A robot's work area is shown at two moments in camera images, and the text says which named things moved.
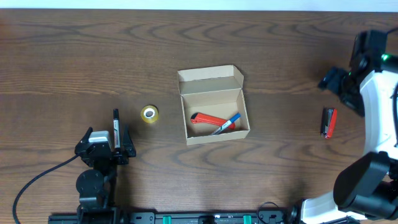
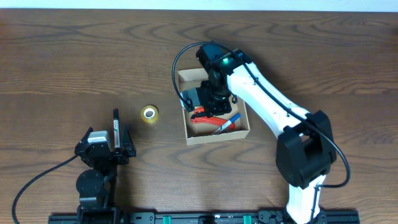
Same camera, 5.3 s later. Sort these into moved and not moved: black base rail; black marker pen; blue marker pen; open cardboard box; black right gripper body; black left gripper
Moved: blue marker pen; black right gripper body
Not moved: black marker pen; black base rail; black left gripper; open cardboard box
